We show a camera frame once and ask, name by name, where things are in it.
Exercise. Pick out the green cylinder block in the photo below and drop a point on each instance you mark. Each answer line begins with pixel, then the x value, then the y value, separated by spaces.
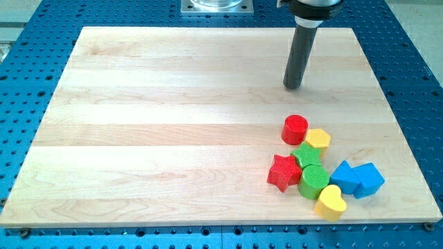
pixel 312 181

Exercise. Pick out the right board clamp screw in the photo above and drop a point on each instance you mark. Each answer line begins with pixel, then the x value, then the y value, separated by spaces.
pixel 428 226

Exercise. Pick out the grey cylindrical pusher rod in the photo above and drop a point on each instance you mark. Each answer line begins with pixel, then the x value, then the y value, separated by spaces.
pixel 301 46

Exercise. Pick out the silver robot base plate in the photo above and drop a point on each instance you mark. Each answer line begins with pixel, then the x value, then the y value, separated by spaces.
pixel 215 7

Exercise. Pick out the red star block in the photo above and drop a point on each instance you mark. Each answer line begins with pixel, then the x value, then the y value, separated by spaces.
pixel 284 172

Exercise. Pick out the left board clamp screw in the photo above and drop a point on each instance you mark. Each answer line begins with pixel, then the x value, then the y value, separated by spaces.
pixel 24 232

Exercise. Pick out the wooden board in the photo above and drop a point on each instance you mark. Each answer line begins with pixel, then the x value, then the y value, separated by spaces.
pixel 152 126

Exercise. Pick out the green star block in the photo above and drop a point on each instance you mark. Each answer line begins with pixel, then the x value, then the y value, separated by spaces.
pixel 306 155

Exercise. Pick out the red cylinder block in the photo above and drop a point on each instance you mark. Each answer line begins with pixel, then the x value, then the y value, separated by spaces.
pixel 294 129

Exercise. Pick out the blue cube block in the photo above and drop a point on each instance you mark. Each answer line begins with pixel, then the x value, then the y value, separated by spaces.
pixel 370 180

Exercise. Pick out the yellow heart block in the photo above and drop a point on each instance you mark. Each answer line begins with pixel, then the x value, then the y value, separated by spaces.
pixel 330 205

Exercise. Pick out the yellow hexagon block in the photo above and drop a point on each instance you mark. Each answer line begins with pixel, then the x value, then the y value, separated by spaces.
pixel 318 139

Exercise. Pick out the board clamp screw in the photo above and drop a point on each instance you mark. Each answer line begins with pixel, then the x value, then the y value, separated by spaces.
pixel 428 226
pixel 24 232

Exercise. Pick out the blue triangle block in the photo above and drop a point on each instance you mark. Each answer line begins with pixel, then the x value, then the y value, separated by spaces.
pixel 345 178

